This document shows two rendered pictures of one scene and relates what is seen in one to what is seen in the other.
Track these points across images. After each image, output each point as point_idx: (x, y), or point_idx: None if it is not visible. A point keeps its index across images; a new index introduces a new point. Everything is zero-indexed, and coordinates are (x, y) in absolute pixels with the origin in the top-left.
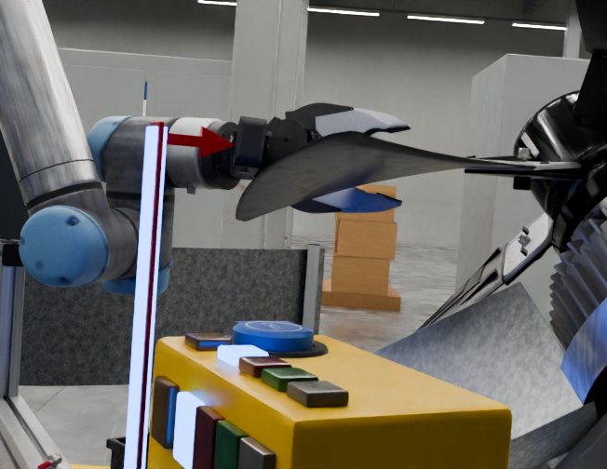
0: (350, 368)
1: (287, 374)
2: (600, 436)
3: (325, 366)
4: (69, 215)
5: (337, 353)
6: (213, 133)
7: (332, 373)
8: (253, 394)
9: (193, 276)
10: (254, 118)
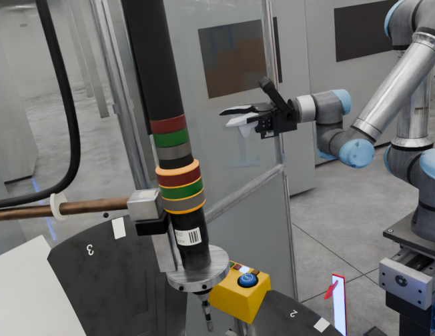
0: (228, 277)
1: (229, 262)
2: None
3: (232, 276)
4: None
5: (235, 284)
6: (327, 289)
7: (229, 273)
8: (233, 261)
9: None
10: (369, 330)
